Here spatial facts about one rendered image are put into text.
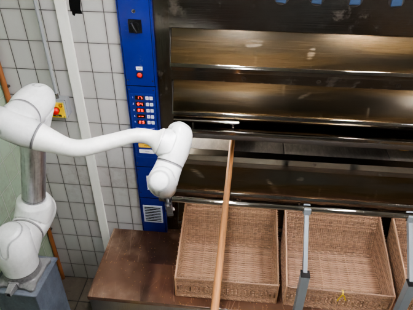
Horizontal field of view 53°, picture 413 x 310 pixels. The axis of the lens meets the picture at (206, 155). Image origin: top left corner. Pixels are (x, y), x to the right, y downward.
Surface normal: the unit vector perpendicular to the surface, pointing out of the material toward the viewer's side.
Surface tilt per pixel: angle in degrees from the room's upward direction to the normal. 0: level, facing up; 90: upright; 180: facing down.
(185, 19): 90
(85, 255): 90
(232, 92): 70
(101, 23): 90
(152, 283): 0
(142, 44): 90
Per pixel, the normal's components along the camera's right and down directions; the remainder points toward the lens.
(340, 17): -0.10, 0.58
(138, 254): 0.00, -0.82
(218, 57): -0.09, 0.26
